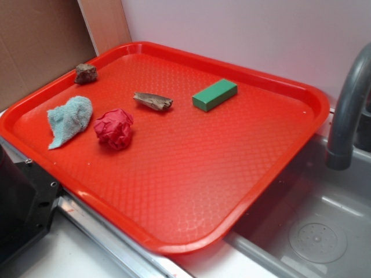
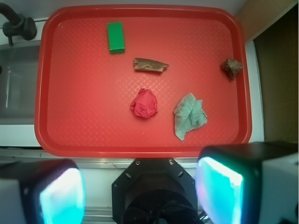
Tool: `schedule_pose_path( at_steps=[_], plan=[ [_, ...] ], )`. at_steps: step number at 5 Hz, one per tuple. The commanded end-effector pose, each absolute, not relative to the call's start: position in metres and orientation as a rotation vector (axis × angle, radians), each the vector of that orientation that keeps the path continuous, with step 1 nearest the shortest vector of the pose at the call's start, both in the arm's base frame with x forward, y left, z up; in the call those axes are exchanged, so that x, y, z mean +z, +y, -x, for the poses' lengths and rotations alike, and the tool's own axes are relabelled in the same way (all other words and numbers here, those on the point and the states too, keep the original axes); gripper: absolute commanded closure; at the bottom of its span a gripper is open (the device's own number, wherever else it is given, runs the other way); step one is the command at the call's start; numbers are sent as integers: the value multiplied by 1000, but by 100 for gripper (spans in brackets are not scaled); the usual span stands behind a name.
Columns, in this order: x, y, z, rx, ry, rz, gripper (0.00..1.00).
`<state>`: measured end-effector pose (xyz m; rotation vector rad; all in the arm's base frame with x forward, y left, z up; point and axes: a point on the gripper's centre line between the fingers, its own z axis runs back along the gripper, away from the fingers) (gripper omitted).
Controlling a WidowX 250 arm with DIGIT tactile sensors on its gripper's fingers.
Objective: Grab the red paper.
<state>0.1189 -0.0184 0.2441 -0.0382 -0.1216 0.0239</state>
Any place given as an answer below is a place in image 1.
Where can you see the brown wood piece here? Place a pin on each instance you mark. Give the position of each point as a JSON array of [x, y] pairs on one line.
[[153, 101]]

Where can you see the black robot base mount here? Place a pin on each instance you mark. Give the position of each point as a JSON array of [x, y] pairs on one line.
[[28, 199]]

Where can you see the aluminium rail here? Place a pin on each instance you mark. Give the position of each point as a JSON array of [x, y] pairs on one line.
[[81, 244]]

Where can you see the grey toy faucet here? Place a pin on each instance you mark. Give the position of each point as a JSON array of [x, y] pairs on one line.
[[351, 121]]

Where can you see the brown cardboard panel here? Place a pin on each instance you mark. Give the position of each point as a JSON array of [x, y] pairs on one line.
[[42, 40]]

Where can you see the green rectangular block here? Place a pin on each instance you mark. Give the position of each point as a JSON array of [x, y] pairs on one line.
[[214, 95]]

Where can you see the grey plastic sink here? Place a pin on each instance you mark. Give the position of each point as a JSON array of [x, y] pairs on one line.
[[311, 221]]

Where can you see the crumpled red paper ball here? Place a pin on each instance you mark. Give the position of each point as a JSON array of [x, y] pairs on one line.
[[114, 128]]

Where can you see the brown rock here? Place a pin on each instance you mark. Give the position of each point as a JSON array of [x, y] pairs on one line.
[[85, 73]]

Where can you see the red plastic tray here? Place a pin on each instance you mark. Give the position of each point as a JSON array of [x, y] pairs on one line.
[[187, 175]]

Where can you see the light blue cloth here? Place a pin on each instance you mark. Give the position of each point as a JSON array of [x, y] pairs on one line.
[[67, 120]]

